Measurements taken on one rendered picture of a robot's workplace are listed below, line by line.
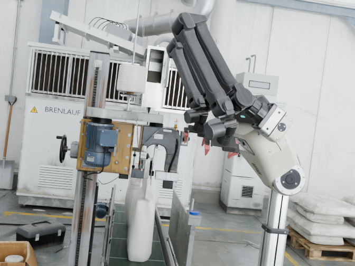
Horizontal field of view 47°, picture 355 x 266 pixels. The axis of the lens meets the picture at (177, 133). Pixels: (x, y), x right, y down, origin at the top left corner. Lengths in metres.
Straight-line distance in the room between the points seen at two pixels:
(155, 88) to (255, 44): 2.65
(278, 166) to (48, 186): 3.94
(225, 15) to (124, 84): 3.67
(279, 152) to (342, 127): 5.68
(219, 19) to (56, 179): 3.05
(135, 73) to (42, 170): 3.28
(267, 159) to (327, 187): 5.71
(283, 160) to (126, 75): 1.00
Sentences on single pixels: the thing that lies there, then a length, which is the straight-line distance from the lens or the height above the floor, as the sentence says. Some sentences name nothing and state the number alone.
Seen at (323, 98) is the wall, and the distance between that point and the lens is 7.31.
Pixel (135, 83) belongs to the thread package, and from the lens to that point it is 2.31.
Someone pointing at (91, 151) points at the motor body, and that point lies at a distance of 2.34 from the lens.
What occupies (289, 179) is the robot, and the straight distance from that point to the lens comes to 1.95.
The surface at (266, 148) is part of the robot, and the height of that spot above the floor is 1.34.
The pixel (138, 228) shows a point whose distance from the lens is 2.85.
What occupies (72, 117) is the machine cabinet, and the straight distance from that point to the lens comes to 5.28.
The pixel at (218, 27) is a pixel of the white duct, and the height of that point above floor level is 2.67.
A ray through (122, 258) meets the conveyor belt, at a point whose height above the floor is 0.38.
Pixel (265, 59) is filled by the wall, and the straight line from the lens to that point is 6.95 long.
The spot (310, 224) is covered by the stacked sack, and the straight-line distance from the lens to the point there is 4.88.
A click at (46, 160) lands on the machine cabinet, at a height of 0.64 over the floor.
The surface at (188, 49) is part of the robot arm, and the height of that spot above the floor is 1.70.
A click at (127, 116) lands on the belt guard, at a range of 2.38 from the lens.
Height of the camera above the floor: 1.45
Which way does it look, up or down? 3 degrees down
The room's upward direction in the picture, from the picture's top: 7 degrees clockwise
